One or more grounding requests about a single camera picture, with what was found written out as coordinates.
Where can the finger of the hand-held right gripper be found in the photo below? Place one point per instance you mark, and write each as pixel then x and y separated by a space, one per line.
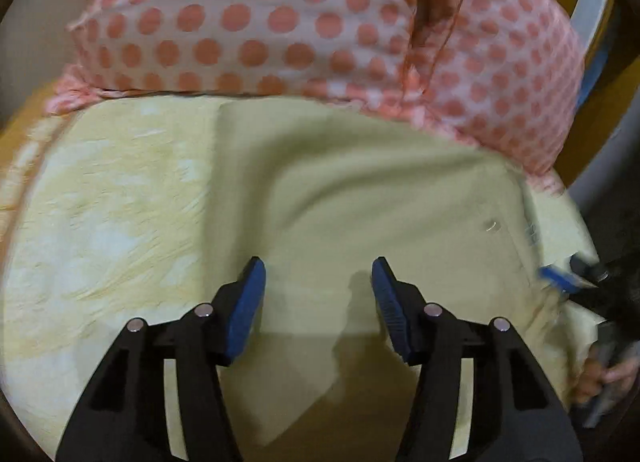
pixel 560 280

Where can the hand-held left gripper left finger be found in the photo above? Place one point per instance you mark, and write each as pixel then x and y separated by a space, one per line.
pixel 246 309

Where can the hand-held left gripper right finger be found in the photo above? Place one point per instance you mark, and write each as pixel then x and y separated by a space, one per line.
pixel 391 307

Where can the pale green pants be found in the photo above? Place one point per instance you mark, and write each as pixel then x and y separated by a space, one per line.
pixel 350 202

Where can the person's right hand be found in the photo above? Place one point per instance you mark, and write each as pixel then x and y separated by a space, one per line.
pixel 595 377

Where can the yellow patterned bed sheet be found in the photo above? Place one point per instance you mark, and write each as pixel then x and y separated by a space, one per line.
pixel 100 242

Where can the orange polka dot pillow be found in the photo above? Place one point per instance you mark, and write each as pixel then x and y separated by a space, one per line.
pixel 330 27

